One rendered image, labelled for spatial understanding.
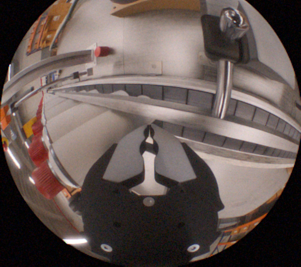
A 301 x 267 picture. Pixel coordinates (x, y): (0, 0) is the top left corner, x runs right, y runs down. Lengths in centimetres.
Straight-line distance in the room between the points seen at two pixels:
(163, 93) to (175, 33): 13
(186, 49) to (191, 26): 5
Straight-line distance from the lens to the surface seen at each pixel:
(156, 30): 23
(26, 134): 28
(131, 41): 26
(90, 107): 15
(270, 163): 24
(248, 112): 17
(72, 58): 37
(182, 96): 15
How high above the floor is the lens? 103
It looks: 51 degrees down
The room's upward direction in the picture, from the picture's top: 130 degrees counter-clockwise
